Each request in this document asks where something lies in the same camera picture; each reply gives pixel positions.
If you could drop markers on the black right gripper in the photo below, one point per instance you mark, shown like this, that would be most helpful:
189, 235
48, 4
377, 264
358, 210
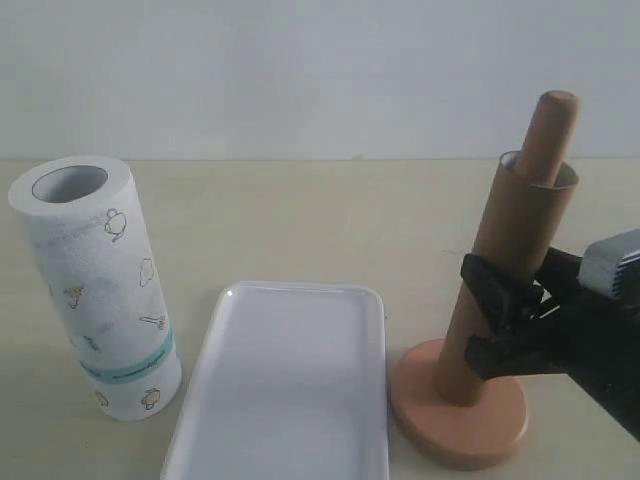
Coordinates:
589, 336

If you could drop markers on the brown cardboard tube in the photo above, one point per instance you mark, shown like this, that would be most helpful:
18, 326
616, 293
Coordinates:
519, 222

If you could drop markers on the printed white paper towel roll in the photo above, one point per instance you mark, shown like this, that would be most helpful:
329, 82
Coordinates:
84, 223

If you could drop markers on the white rectangular tray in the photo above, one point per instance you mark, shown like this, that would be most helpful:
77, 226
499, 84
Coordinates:
290, 383

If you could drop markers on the wooden paper towel holder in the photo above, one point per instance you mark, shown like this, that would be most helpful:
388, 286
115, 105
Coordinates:
471, 437

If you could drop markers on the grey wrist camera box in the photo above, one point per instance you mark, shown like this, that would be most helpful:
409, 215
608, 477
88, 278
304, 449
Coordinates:
610, 267

